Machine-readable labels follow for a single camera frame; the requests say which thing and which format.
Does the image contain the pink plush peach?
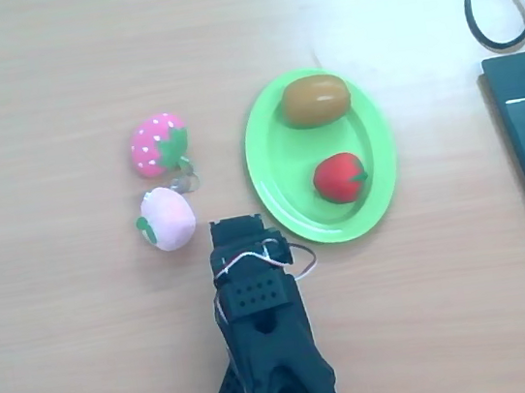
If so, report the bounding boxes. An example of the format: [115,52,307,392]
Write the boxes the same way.
[131,181,201,257]

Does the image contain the green oval plate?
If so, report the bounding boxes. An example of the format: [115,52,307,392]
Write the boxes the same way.
[233,56,409,256]

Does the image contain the red toy tomato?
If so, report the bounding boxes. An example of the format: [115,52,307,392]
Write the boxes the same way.
[309,149,373,208]

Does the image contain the pink toy strawberry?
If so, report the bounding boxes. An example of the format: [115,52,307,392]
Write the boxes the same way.
[126,109,196,181]

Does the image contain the brown toy kiwi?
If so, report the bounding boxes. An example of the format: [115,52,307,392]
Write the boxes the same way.
[279,71,355,132]

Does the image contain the white red gripper servo wire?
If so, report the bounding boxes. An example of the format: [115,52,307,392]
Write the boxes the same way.
[209,241,322,293]

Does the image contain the clear key ring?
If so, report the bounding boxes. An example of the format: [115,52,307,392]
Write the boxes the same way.
[167,154,204,197]

